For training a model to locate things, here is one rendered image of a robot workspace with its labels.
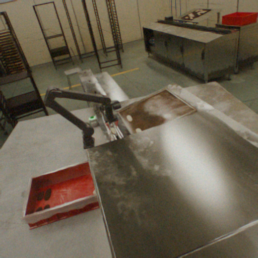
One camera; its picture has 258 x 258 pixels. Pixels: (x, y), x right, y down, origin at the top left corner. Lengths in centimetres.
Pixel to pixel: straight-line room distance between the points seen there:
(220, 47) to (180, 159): 368
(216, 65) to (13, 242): 390
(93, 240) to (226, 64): 388
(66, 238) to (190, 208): 78
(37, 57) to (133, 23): 359
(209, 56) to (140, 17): 524
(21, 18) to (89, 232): 787
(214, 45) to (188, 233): 384
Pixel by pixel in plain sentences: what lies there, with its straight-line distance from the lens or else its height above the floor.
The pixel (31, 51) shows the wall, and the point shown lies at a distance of 869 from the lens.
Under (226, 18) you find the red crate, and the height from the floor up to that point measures 96.
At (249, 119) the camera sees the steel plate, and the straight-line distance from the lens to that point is 189.
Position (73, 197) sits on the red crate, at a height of 82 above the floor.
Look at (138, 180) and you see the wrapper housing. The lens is 70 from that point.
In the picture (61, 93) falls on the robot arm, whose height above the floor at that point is 130.
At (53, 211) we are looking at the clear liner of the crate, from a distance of 128.
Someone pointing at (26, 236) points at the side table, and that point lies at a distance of 138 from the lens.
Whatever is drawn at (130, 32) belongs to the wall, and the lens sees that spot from 902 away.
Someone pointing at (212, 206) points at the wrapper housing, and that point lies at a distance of 63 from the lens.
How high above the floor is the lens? 180
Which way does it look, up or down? 33 degrees down
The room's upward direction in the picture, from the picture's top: 12 degrees counter-clockwise
